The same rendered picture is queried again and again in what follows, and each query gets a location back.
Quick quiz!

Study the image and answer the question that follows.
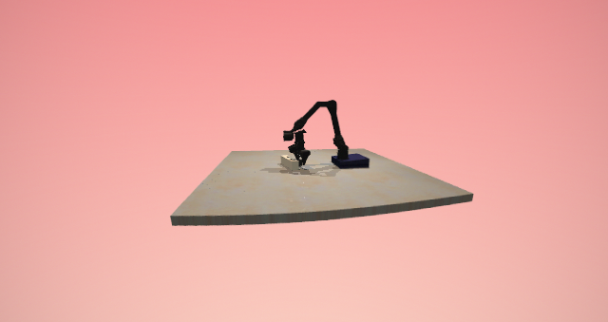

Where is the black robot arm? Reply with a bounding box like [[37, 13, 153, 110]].
[[283, 100, 349, 160]]

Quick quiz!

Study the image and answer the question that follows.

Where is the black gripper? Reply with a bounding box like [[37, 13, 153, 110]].
[[294, 141, 311, 165]]

